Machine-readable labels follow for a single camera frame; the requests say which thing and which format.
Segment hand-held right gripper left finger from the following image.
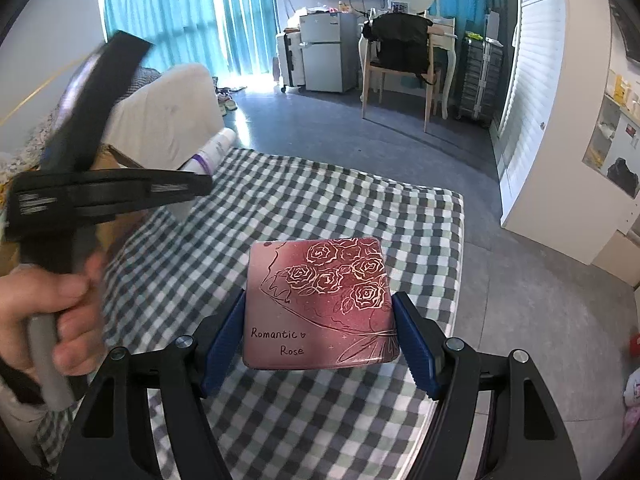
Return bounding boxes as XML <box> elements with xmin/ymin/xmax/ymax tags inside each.
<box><xmin>55</xmin><ymin>290</ymin><xmax>247</xmax><ymax>480</ymax></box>

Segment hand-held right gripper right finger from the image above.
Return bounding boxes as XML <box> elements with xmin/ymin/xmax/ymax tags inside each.
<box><xmin>391</xmin><ymin>291</ymin><xmax>586</xmax><ymax>480</ymax></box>

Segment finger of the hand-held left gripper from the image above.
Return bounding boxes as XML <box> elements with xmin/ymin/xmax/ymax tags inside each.
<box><xmin>72</xmin><ymin>30</ymin><xmax>153</xmax><ymax>172</ymax></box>
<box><xmin>42</xmin><ymin>47</ymin><xmax>108</xmax><ymax>173</ymax></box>

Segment brown cardboard box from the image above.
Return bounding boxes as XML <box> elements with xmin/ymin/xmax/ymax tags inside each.
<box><xmin>0</xmin><ymin>142</ymin><xmax>151</xmax><ymax>281</ymax></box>

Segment pink rose print case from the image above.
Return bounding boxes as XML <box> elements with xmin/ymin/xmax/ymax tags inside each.
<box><xmin>243</xmin><ymin>237</ymin><xmax>402</xmax><ymax>371</ymax></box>

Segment person's left hand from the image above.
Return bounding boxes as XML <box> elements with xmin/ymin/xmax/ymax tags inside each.
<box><xmin>0</xmin><ymin>250</ymin><xmax>108</xmax><ymax>376</ymax></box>

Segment grey striped pillow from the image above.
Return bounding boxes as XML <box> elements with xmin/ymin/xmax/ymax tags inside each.
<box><xmin>132</xmin><ymin>66</ymin><xmax>163</xmax><ymax>86</ymax></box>

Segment floral pillow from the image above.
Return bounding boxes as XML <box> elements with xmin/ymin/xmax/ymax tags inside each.
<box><xmin>0</xmin><ymin>110</ymin><xmax>66</xmax><ymax>176</ymax></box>

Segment bed with white sheet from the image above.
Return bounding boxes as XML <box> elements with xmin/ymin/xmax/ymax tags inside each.
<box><xmin>107</xmin><ymin>62</ymin><xmax>223</xmax><ymax>171</ymax></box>

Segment wide blue curtain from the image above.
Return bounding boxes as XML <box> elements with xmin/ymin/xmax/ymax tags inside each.
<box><xmin>104</xmin><ymin>0</ymin><xmax>216</xmax><ymax>78</ymax></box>

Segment pair of shoes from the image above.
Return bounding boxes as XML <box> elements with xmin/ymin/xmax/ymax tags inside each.
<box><xmin>215</xmin><ymin>87</ymin><xmax>248</xmax><ymax>113</ymax></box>

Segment white bottle purple band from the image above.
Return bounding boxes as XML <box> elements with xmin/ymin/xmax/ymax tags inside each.
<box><xmin>180</xmin><ymin>127</ymin><xmax>238</xmax><ymax>176</ymax></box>

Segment narrow blue curtain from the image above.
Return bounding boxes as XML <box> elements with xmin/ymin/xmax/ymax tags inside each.
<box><xmin>220</xmin><ymin>0</ymin><xmax>278</xmax><ymax>81</ymax></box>

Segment green checked tablecloth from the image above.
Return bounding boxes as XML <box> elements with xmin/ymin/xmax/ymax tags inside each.
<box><xmin>35</xmin><ymin>147</ymin><xmax>466</xmax><ymax>480</ymax></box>

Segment white suitcase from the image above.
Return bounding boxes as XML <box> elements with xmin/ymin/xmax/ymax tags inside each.
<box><xmin>275</xmin><ymin>30</ymin><xmax>307</xmax><ymax>92</ymax></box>

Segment small grey fridge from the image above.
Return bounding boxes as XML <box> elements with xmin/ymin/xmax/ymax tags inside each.
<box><xmin>298</xmin><ymin>11</ymin><xmax>358</xmax><ymax>93</ymax></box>

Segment pink white packet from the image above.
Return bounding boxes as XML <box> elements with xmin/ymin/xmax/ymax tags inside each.
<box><xmin>621</xmin><ymin>365</ymin><xmax>640</xmax><ymax>436</ymax></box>

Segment wooden chair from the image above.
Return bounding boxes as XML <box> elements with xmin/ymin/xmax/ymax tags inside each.
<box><xmin>361</xmin><ymin>12</ymin><xmax>446</xmax><ymax>133</ymax></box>

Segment black bag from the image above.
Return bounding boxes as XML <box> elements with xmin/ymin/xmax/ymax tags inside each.
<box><xmin>606</xmin><ymin>157</ymin><xmax>640</xmax><ymax>196</ymax></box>

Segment white louvred wardrobe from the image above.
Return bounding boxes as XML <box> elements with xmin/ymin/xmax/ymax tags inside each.
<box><xmin>500</xmin><ymin>0</ymin><xmax>633</xmax><ymax>266</ymax></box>

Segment silver ribbed suitcase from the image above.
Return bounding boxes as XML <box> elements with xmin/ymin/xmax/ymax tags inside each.
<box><xmin>455</xmin><ymin>35</ymin><xmax>506</xmax><ymax>128</ymax></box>

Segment black jacket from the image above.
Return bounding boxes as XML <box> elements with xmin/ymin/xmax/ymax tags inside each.
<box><xmin>362</xmin><ymin>12</ymin><xmax>435</xmax><ymax>86</ymax></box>

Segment white dressing desk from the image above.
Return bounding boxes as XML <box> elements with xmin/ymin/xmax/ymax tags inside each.
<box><xmin>357</xmin><ymin>12</ymin><xmax>458</xmax><ymax>121</ymax></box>

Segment yellow box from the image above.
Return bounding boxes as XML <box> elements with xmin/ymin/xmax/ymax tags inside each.
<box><xmin>607</xmin><ymin>72</ymin><xmax>633</xmax><ymax>106</ymax></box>

